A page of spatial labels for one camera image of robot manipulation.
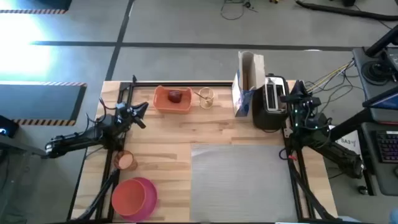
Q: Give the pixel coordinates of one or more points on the white paper sheet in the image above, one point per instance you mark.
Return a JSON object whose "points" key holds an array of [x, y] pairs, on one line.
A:
{"points": [[346, 141]]}

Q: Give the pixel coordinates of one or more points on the pink plastic plate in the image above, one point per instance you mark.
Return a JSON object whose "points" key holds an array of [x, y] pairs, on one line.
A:
{"points": [[152, 199]]}

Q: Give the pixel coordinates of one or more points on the black toaster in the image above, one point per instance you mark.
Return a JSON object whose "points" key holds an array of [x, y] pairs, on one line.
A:
{"points": [[267, 119]]}

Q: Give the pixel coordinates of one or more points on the orange plastic bowl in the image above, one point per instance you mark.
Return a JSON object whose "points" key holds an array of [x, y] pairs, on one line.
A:
{"points": [[128, 197]]}

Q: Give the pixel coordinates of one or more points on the dark red apple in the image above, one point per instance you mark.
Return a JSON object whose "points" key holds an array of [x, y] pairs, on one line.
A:
{"points": [[175, 96]]}

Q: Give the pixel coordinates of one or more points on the orange drinking tumbler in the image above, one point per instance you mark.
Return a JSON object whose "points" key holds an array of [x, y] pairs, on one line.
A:
{"points": [[125, 161]]}

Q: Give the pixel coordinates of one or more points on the grey woven placemat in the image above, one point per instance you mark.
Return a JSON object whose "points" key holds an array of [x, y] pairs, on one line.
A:
{"points": [[242, 183]]}

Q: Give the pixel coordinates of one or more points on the black device with blue light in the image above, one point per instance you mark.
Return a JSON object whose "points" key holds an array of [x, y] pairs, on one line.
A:
{"points": [[7, 127]]}

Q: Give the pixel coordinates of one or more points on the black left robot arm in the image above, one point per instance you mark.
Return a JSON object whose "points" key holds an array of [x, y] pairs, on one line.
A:
{"points": [[77, 140]]}

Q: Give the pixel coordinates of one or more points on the black diagonal stand bar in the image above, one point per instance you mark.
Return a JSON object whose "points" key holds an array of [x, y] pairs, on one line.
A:
{"points": [[354, 123]]}

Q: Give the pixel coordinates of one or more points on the black computer keyboard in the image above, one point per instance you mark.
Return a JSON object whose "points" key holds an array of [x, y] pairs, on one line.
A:
{"points": [[388, 146]]}

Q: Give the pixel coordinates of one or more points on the black caster wheel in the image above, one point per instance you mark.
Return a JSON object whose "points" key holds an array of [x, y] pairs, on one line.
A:
{"points": [[362, 189]]}

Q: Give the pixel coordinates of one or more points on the dark flat screen panel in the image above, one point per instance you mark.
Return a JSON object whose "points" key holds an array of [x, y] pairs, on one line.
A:
{"points": [[385, 101]]}

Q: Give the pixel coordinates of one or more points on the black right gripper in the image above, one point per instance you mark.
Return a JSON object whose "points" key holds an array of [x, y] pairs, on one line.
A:
{"points": [[300, 101]]}

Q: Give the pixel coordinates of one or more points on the orange plastic tray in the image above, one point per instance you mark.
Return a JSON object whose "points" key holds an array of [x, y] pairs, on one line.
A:
{"points": [[161, 107]]}

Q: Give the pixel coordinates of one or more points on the clear glass with stick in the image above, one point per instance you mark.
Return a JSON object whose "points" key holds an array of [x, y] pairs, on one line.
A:
{"points": [[206, 104]]}

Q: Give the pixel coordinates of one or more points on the wooden stick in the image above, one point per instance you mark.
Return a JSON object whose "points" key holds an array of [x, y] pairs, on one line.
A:
{"points": [[200, 95]]}

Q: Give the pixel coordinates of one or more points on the black aluminium table frame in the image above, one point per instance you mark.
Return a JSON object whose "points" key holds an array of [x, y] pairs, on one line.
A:
{"points": [[186, 84]]}

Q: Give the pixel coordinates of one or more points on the blue cereal box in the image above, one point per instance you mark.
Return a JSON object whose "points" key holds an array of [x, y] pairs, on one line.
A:
{"points": [[244, 102]]}

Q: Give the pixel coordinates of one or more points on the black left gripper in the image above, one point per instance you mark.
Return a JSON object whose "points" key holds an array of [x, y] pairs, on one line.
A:
{"points": [[126, 113]]}

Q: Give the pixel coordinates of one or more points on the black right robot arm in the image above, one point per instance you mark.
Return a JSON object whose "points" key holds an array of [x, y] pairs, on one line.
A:
{"points": [[335, 152]]}

